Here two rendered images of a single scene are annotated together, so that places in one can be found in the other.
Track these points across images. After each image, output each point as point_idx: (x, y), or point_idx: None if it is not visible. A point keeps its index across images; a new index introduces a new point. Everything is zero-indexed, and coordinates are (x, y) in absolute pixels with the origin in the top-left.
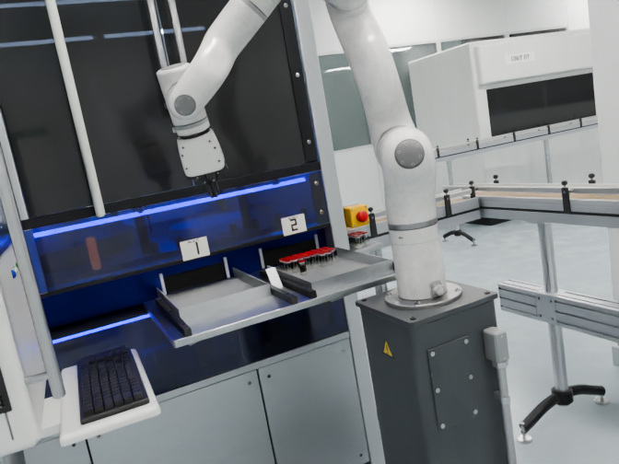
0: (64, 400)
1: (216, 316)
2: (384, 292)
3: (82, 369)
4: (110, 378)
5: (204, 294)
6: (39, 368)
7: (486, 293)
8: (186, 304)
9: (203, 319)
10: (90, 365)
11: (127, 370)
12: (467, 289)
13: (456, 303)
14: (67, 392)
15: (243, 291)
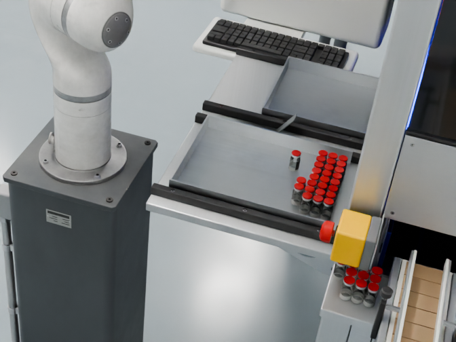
0: (277, 32)
1: (262, 80)
2: (141, 163)
3: (312, 42)
4: (260, 39)
5: (362, 111)
6: (309, 12)
7: (13, 170)
8: (342, 91)
9: (267, 73)
10: (311, 45)
11: (264, 47)
12: (43, 179)
13: (35, 150)
14: (292, 36)
15: (271, 91)
